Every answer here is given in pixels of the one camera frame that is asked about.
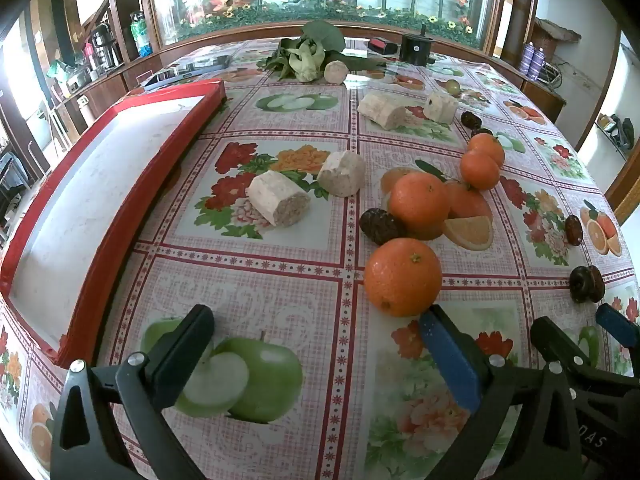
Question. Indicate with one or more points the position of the red tray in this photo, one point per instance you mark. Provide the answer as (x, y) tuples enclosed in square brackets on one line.
[(100, 170)]

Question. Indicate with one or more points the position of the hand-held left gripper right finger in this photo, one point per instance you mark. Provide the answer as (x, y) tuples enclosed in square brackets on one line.
[(450, 360)]

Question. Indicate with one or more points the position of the wooden sideboard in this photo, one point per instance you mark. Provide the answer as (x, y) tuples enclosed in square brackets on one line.
[(107, 87)]

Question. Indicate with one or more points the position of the black thermos jug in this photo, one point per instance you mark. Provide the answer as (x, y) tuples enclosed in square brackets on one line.
[(104, 44)]

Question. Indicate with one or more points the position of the red and black device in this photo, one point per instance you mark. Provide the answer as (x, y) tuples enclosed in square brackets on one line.
[(382, 47)]

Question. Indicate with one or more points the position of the black box device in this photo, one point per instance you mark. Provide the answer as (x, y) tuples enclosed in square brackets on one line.
[(416, 49)]

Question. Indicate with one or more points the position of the green leafy vegetable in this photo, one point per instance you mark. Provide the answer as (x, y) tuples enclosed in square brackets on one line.
[(305, 55)]

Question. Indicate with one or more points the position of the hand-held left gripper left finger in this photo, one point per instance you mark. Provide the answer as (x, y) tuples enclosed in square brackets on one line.
[(185, 350)]

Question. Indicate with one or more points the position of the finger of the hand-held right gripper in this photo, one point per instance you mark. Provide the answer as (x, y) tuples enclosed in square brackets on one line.
[(617, 325), (555, 337)]

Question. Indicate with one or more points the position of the green plastic bottle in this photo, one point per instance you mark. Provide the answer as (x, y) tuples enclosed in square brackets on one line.
[(141, 34)]

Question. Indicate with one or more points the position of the floral printed tablecloth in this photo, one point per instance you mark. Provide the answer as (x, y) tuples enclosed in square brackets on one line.
[(310, 280)]

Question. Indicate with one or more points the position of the small orange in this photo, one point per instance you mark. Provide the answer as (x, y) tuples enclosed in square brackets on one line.
[(487, 146), (479, 171)]

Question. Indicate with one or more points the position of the large orange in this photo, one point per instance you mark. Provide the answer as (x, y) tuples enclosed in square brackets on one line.
[(419, 203), (402, 277)]

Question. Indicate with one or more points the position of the peeled sugarcane piece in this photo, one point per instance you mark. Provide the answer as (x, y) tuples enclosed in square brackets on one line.
[(382, 110), (341, 174), (441, 106), (278, 203), (335, 71)]

